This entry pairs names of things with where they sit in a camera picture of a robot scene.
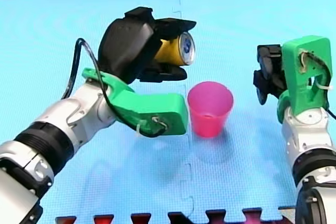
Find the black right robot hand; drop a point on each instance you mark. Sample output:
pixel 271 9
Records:
pixel 269 73

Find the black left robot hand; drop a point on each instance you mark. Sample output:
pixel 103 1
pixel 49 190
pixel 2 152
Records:
pixel 126 51

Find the yellow drink can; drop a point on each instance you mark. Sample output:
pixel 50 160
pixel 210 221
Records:
pixel 176 51

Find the pink plastic cup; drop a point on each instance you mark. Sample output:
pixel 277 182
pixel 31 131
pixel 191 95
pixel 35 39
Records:
pixel 210 110

